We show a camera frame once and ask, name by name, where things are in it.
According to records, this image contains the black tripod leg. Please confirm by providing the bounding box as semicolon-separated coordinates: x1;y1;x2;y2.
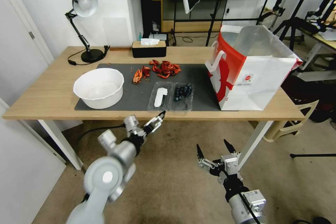
289;152;336;159

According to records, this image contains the wooden table with white legs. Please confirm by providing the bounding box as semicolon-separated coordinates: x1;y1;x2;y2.
2;46;306;171

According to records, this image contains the red crayfish shell pile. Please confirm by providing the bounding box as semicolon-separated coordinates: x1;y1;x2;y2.
153;61;182;79

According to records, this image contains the black desk lamp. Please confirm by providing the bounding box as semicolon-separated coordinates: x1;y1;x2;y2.
65;0;104;64

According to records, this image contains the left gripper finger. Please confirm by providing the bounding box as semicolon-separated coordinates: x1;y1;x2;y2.
150;113;167;133
143;110;166;128

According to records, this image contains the pale side table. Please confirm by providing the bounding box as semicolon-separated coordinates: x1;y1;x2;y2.
296;30;336;72

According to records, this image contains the beige plastic stool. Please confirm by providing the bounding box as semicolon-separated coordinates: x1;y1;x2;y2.
263;99;320;144

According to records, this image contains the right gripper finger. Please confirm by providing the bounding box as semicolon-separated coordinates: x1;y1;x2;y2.
223;139;241;157
196;144;222;174

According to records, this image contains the black lamp cable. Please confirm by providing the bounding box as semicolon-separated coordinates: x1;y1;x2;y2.
68;45;111;66

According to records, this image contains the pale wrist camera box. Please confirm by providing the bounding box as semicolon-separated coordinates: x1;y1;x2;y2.
124;114;140;134
221;153;241;175

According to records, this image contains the dark grey table mat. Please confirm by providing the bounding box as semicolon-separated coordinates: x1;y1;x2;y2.
74;63;223;111

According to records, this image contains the white plastic bowl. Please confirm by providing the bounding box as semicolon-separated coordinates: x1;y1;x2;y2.
73;68;125;110

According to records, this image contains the white plastic piece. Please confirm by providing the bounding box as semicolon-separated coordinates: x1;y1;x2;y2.
154;87;169;108

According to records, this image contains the orange crayfish shell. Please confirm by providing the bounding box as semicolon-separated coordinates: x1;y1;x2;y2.
132;68;144;85

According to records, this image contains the white door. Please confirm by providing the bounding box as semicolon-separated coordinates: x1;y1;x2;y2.
0;0;55;107

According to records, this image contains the black floor cable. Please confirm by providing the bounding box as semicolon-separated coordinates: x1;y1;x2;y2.
76;125;127;154

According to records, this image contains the red and white takeout bag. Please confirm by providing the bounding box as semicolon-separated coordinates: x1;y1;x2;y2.
204;24;304;112

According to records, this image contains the black tripod stand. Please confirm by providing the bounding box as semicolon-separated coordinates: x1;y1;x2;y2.
272;0;336;49

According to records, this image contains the black light stand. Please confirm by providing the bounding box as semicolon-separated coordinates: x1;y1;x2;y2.
204;0;229;49

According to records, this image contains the black bulky object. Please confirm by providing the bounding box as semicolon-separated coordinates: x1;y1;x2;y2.
281;70;336;131

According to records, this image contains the black tissue box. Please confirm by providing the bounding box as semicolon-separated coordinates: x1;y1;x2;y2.
131;41;167;58

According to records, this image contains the blueberry cluster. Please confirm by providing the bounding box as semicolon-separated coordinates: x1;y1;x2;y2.
174;83;194;102

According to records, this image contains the white tissue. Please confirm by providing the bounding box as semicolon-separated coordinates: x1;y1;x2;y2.
140;38;161;46

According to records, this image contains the clear plastic takeout container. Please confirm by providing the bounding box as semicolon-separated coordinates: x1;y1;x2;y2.
147;81;195;115

